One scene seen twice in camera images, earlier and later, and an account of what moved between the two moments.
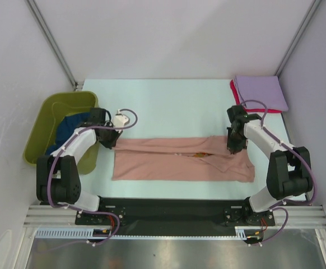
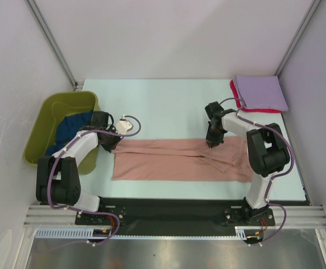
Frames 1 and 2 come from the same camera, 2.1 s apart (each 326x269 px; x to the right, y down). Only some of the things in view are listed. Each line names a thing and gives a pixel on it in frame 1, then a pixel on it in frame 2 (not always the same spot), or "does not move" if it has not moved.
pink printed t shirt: x=195 y=158 does not move
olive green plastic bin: x=42 y=128 does not move
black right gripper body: x=234 y=139 to x=214 y=134
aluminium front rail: x=296 y=218 does not move
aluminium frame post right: x=314 y=6 does not move
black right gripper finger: x=239 y=148 to x=217 y=143
